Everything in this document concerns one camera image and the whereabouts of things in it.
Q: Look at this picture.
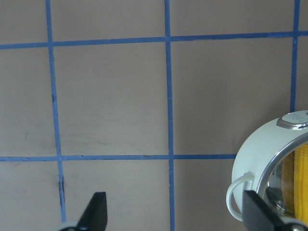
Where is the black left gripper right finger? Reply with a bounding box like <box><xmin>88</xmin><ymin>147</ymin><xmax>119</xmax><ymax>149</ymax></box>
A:
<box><xmin>242</xmin><ymin>191</ymin><xmax>284</xmax><ymax>231</ymax></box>

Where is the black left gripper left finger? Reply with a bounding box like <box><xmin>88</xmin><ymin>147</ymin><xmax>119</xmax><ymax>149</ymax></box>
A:
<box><xmin>76</xmin><ymin>192</ymin><xmax>107</xmax><ymax>231</ymax></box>

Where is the yellow corn cob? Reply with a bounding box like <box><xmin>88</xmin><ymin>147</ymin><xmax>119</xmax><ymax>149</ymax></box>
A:
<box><xmin>294</xmin><ymin>144</ymin><xmax>308</xmax><ymax>224</ymax></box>

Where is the pale green electric pot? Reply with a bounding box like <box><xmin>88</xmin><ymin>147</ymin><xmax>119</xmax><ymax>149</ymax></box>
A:
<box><xmin>226</xmin><ymin>110</ymin><xmax>308</xmax><ymax>225</ymax></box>

